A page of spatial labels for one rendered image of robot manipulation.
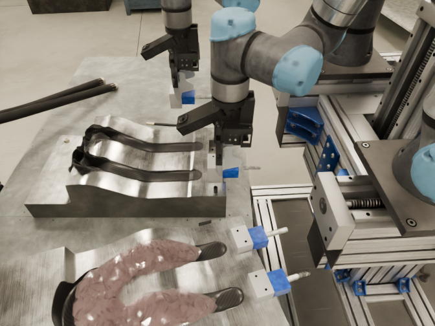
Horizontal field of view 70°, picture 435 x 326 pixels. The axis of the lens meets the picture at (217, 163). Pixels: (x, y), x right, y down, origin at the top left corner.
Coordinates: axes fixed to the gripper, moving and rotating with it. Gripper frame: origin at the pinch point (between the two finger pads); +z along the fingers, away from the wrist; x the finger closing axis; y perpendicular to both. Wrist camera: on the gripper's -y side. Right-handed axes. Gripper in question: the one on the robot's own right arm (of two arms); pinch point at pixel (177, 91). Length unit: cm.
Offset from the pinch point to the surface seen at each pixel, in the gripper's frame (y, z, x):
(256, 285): 20, 7, -57
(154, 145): -5.7, 7.0, -17.1
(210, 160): 10.6, 1.0, -28.9
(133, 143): -11.1, 5.0, -18.5
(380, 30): 200, 96, 276
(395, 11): 200, 70, 259
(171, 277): 3, 6, -56
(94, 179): -16.5, 1.9, -34.2
